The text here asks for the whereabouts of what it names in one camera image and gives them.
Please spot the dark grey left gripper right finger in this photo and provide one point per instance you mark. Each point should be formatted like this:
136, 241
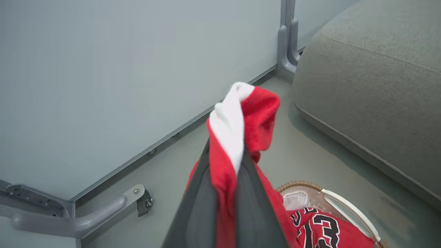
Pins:
256, 213

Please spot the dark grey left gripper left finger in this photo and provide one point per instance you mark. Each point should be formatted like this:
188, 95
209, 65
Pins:
196, 213

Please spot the red number 23 basketball jersey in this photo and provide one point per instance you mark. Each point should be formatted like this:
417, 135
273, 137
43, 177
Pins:
260, 117

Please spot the white laundry basket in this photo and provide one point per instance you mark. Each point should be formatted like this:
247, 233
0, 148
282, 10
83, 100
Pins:
348, 205

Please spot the white plastic bag liner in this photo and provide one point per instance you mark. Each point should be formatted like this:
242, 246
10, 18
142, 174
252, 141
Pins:
296, 200

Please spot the black caster wheel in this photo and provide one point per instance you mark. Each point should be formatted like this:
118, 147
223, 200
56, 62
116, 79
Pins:
144, 203

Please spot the grey curved partition foot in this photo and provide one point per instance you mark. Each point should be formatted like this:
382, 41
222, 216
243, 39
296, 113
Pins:
86, 222

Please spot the grey short partition foot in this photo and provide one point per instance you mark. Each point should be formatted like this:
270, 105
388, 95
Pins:
284, 55

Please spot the grey fabric sofa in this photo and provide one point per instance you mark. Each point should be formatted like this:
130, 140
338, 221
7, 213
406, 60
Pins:
372, 86

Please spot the grey partition corner post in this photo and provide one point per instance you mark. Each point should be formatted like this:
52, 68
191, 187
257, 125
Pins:
31, 198

